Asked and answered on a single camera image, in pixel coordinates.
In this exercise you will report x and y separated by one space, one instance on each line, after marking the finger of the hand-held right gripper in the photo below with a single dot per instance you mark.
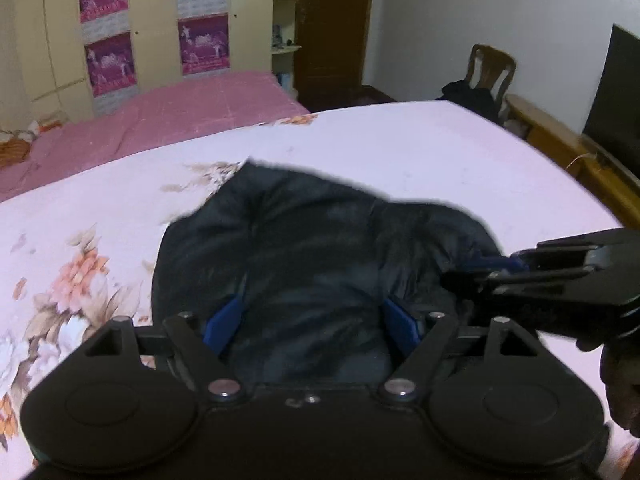
555 250
500 287

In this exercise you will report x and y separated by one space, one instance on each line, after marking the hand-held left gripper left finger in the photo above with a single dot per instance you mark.
220 326

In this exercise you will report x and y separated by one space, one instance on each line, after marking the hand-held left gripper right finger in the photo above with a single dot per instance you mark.
401 325

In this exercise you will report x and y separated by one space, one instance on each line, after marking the black hooded puffer jacket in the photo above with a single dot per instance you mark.
320 270

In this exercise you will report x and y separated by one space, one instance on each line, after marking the dark clothes on chair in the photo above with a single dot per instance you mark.
467 97

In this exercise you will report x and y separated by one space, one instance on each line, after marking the person's right hand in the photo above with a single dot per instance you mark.
622 385

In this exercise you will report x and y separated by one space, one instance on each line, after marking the white floral bed sheet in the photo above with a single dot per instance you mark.
125 200

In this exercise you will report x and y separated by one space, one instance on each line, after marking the black television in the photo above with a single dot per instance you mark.
617 105

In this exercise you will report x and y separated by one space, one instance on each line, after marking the wooden chair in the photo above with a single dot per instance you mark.
492 67

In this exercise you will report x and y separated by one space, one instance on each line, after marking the pink bed cover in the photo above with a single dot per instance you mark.
200 105

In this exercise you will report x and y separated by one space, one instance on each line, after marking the orange striped cloth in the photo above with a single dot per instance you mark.
15 147

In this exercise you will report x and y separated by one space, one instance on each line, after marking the cream corner shelf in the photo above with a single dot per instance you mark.
286 60

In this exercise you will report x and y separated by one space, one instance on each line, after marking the cream wardrobe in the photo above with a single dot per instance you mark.
155 40

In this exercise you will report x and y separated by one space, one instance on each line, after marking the brown wooden door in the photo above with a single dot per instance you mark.
332 30

